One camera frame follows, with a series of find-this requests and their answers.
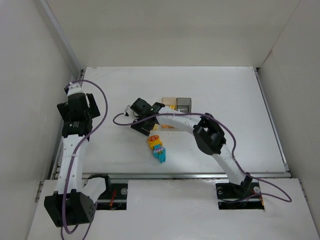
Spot yellow lego face block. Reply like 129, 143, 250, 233
152, 124, 159, 131

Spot yellow lego block bottom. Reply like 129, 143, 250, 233
156, 152, 166, 164

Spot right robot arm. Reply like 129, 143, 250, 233
125, 98, 252, 193

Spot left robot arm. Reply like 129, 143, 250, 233
44, 92, 111, 228

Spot amber transparent container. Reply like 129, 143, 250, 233
161, 96, 178, 130

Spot grey transparent container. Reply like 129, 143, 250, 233
176, 97, 192, 113

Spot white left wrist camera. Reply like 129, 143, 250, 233
64, 81, 83, 96

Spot aluminium left rail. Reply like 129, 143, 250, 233
35, 69, 88, 203

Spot aluminium rail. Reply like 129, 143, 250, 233
253, 67, 291, 173
49, 170, 292, 180
35, 69, 88, 203

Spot aluminium front rail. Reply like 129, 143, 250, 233
49, 170, 292, 180

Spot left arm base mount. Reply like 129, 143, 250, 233
97, 179, 129, 211

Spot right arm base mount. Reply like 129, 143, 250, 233
215, 181, 265, 210

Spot aluminium right rail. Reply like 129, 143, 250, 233
253, 67, 291, 173

